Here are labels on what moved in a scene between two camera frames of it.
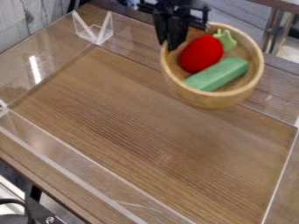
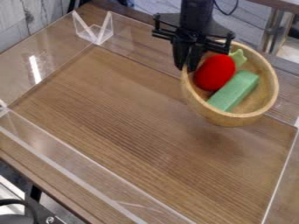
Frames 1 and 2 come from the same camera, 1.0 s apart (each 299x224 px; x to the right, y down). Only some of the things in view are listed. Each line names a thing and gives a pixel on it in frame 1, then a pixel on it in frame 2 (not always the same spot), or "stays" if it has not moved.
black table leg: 35,193 stays
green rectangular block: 211,78 to 234,91
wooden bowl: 237,90 to 259,65
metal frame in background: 277,31 stays
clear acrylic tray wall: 78,178 stays
